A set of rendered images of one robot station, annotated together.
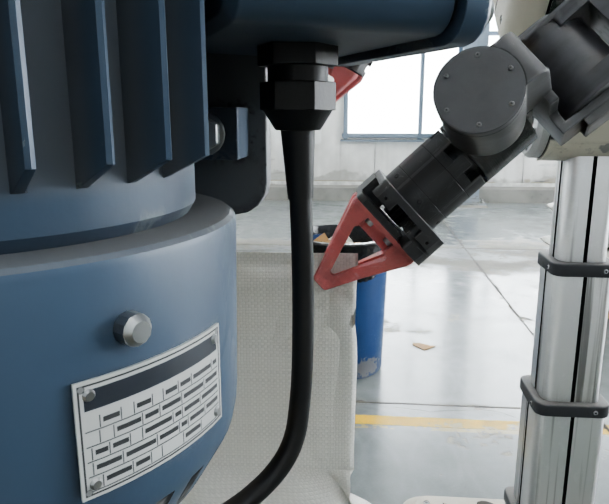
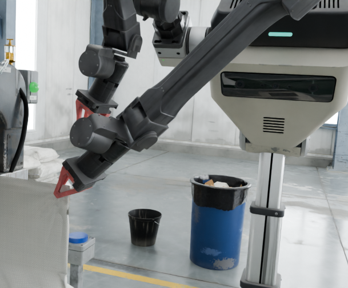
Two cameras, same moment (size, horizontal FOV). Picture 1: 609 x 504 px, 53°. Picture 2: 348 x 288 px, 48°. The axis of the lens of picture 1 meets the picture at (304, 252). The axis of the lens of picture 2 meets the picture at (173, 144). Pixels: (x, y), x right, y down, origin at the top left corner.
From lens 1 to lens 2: 51 cm
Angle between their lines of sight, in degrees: 13
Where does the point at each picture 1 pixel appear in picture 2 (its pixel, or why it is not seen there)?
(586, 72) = (135, 127)
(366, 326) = (227, 238)
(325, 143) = not seen: hidden behind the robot
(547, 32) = (128, 110)
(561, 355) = (254, 256)
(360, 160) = not seen: hidden behind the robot
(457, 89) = (76, 131)
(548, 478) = not seen: outside the picture
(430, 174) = (87, 158)
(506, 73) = (88, 127)
